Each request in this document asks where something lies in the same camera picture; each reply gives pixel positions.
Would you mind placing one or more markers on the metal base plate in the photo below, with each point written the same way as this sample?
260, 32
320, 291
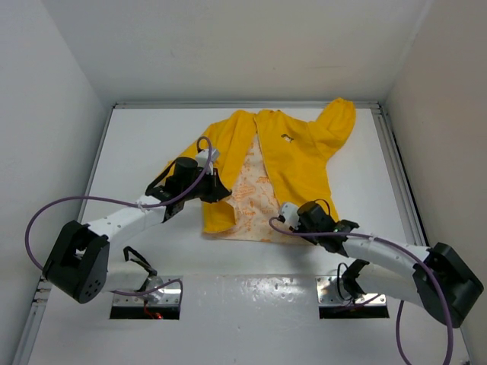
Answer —
156, 291
328, 294

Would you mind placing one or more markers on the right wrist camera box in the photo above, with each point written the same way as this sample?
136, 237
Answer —
288, 214

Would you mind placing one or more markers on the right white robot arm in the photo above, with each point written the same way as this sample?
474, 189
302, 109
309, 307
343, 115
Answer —
433, 278

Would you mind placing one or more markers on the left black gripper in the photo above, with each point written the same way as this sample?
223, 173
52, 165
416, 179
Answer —
216, 188

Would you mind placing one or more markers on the yellow zip-up jacket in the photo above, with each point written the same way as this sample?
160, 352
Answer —
269, 158

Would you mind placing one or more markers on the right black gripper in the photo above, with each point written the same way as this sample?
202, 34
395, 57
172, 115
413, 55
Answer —
300, 229

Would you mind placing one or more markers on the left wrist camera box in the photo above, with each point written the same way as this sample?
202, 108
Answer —
205, 155

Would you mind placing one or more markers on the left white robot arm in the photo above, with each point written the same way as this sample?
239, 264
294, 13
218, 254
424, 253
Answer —
91, 258

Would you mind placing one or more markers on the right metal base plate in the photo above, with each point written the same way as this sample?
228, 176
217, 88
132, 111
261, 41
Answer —
328, 294

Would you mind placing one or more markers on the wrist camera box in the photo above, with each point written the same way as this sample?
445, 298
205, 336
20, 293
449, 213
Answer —
205, 155
288, 214

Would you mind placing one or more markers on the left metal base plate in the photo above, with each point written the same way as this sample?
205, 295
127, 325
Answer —
156, 291

